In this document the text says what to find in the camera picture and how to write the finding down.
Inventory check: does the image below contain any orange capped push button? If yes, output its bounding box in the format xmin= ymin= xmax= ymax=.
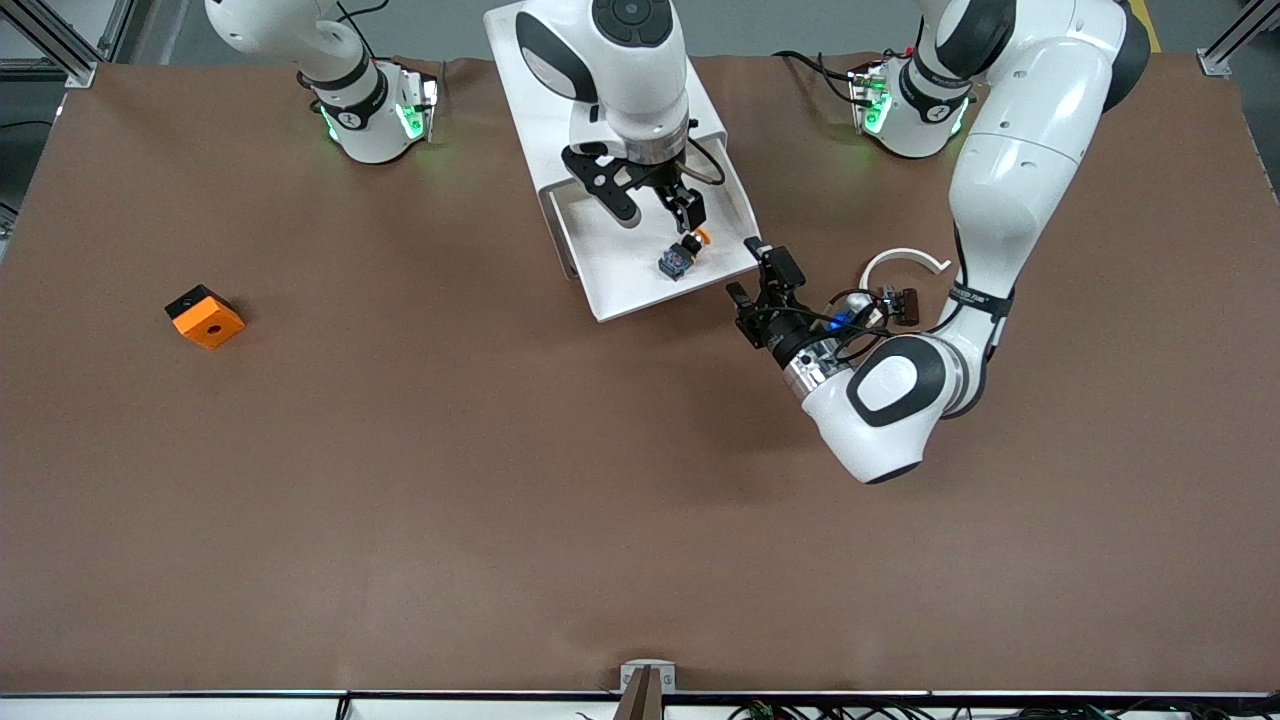
xmin=658 ymin=227 xmax=714 ymax=283

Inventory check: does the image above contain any white curved plastic piece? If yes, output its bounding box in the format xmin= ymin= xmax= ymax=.
xmin=860 ymin=247 xmax=951 ymax=298

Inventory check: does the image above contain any brown table cover sheet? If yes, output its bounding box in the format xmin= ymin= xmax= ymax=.
xmin=0 ymin=55 xmax=1280 ymax=696

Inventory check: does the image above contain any orange and black box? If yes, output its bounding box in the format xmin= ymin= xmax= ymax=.
xmin=165 ymin=285 xmax=246 ymax=351

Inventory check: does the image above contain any black arm base cable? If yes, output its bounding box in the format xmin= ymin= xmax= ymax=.
xmin=773 ymin=50 xmax=866 ymax=106

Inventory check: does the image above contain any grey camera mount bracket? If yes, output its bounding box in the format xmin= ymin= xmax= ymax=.
xmin=620 ymin=660 xmax=677 ymax=693

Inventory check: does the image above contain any brown camera post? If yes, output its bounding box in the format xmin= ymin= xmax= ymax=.
xmin=615 ymin=668 xmax=666 ymax=720

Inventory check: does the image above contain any aluminium frame post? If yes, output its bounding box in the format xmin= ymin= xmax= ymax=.
xmin=1197 ymin=0 xmax=1280 ymax=79
xmin=0 ymin=0 xmax=106 ymax=87

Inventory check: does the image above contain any white table edge rail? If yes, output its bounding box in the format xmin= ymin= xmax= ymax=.
xmin=0 ymin=690 xmax=1280 ymax=720

